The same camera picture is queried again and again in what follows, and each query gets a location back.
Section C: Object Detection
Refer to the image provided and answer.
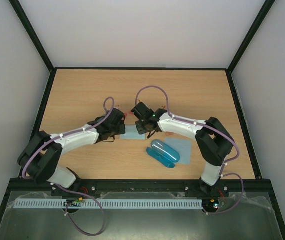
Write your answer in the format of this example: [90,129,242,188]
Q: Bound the light blue cleaning cloth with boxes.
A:
[119,125,146,140]

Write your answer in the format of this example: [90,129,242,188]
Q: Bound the red sunglasses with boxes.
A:
[124,111,135,118]

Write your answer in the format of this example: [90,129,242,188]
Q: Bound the light blue slotted cable duct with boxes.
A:
[13,198,203,210]

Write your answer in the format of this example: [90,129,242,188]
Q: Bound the blue transparent glasses case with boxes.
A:
[146,139,181,169]

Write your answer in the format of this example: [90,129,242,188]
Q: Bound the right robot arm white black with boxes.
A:
[131,102,235,196]

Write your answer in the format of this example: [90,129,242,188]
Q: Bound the black metal frame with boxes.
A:
[0,0,285,240]

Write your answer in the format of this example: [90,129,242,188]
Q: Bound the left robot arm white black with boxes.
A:
[17,108,126,189]

